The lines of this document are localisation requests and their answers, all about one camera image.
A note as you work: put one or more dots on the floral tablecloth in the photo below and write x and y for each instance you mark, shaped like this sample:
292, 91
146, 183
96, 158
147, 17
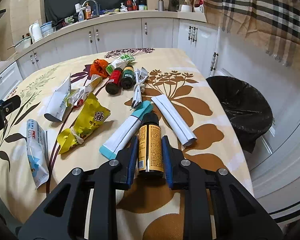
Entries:
190, 105

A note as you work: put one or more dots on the small white spray bottle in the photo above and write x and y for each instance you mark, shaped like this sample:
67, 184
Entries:
123, 8

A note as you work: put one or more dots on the yellow snack bag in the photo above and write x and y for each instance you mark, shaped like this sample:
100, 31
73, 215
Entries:
90, 120

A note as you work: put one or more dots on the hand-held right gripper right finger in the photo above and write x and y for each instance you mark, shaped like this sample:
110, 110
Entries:
166, 160

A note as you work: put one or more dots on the white blue pouch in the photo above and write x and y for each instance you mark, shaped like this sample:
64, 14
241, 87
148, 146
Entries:
36, 150

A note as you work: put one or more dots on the white crumpled paper bag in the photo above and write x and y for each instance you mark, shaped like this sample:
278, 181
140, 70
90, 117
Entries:
58, 100

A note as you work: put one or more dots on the white electric kettle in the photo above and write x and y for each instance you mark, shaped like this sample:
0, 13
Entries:
36, 31

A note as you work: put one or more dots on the dark sauce bottle red cap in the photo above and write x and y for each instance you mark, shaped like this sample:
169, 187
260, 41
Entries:
129, 3

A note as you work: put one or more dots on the dark bottle green label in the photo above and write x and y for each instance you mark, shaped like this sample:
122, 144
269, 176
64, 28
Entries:
128, 76

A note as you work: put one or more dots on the pot with glass lid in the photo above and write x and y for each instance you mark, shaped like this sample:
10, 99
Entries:
23, 42

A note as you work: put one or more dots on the white folded paper packet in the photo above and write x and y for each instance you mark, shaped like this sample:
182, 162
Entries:
172, 120

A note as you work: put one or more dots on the yellow white wrapper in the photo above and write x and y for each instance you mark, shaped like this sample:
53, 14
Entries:
86, 90

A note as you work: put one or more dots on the red kitchen item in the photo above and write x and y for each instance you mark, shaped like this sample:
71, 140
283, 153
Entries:
198, 2

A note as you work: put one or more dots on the clear plastic container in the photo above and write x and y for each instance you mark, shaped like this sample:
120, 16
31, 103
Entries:
48, 29

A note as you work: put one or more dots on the steel thermos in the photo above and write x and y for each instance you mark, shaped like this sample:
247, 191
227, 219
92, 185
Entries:
160, 5

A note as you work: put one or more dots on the chrome faucet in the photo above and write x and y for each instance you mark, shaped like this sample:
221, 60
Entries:
95, 3

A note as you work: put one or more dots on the small red bottle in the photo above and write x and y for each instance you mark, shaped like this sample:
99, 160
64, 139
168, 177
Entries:
135, 6

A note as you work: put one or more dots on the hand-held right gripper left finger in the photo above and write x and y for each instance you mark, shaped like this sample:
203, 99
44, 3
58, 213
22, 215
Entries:
132, 160

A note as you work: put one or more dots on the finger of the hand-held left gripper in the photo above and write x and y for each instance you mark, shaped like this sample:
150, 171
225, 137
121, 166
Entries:
10, 105

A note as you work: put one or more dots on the brown bottle yellow label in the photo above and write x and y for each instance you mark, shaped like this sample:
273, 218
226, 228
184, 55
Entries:
150, 142

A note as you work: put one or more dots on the green white wrapper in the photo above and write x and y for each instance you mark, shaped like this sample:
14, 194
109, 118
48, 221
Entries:
121, 61

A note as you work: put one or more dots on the white detergent bottle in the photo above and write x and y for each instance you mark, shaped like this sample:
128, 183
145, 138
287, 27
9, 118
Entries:
80, 13

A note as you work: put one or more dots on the white patterned paper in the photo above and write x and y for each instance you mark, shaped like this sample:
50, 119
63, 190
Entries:
140, 80

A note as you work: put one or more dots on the trash bin black bag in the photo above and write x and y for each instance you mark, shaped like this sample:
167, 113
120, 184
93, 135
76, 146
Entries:
240, 105

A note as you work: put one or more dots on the orange soap pump bottle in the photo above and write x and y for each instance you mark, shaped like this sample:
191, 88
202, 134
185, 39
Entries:
88, 12

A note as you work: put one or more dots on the black knife block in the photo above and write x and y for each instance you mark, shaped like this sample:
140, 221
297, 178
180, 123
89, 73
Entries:
173, 3

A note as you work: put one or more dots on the white jug appliance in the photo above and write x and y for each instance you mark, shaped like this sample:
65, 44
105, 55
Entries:
185, 6

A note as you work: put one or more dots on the dark bottle red label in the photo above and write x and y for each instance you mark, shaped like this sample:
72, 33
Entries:
115, 77

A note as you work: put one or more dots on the white packet teal edge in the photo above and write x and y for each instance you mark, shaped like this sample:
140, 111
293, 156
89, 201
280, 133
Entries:
125, 132

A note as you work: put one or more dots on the beige plaid cloth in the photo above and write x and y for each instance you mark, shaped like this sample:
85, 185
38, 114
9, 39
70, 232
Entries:
252, 10

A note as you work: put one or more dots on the orange plastic bag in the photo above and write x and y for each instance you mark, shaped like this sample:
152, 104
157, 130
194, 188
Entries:
98, 67

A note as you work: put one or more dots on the black thermos blue label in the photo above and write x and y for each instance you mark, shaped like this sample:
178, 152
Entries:
142, 3

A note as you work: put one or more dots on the green sponge cloth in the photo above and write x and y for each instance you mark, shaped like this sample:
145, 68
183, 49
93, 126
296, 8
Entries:
110, 11

